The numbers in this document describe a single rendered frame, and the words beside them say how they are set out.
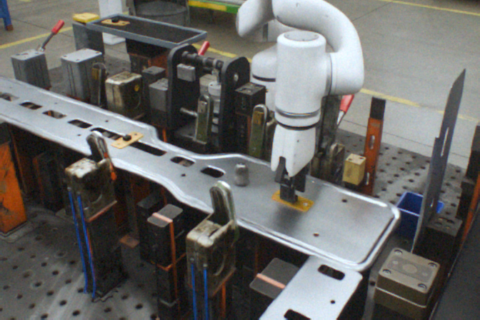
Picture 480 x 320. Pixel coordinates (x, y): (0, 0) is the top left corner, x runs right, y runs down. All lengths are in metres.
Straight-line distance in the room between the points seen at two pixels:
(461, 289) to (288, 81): 0.43
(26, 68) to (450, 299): 1.39
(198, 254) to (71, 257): 0.60
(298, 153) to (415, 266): 0.28
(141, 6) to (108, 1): 1.09
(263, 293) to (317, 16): 0.50
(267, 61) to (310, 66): 0.78
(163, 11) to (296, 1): 3.24
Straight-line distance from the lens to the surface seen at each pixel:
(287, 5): 1.00
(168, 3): 4.19
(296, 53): 0.89
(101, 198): 1.19
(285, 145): 0.96
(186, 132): 1.41
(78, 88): 1.59
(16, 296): 1.40
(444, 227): 0.94
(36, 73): 1.81
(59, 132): 1.40
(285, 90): 0.92
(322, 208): 1.06
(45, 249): 1.51
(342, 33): 0.96
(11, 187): 1.53
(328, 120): 1.13
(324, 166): 1.16
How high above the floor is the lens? 1.62
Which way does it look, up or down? 29 degrees down
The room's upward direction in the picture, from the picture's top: straight up
